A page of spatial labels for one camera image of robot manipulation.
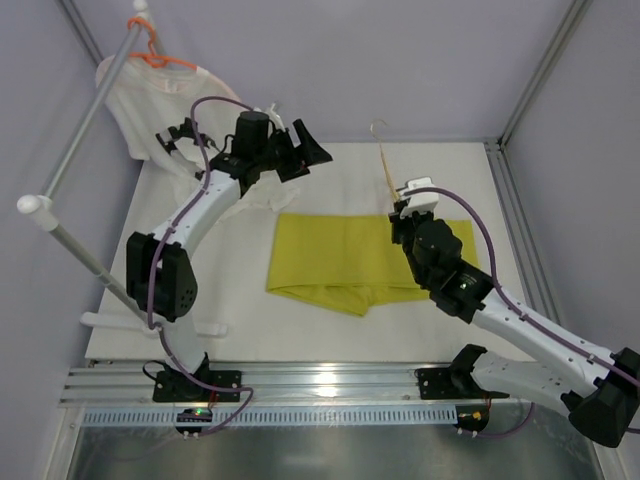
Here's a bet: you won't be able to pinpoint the yellow velvet hanger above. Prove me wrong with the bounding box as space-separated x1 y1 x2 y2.
369 118 400 206

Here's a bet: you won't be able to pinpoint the yellow-green trousers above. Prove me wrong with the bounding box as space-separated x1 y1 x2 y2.
264 212 476 317

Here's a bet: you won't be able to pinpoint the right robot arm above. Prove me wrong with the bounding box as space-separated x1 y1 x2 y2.
389 212 639 448

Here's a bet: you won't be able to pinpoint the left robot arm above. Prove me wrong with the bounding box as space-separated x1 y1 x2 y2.
126 111 332 403

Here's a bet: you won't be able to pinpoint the orange plastic hanger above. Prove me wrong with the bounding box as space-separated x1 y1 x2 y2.
127 16 197 71

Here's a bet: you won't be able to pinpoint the white printed t-shirt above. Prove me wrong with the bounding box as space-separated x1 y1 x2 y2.
94 54 301 221

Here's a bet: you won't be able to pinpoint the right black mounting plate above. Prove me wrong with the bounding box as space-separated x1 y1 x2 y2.
414 366 510 400

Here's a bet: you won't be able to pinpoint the black mounting plate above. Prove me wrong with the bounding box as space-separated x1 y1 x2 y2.
152 363 242 403
414 366 510 400

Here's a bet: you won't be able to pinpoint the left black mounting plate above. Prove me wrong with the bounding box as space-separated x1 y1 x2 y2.
152 363 242 403

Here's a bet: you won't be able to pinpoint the grey clothes rack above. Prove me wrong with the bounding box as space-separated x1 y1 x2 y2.
15 0 229 339

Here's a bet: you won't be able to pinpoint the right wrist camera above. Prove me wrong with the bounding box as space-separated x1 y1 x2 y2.
396 176 439 219

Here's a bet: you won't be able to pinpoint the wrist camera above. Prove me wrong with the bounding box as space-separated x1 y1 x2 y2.
254 102 287 132
396 176 439 219

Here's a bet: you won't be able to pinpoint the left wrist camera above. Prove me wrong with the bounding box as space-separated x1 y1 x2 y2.
254 102 287 132

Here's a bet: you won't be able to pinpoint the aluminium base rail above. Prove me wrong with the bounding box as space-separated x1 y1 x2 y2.
58 362 606 407

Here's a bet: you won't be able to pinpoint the slotted cable duct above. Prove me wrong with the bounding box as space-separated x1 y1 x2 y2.
81 404 458 429

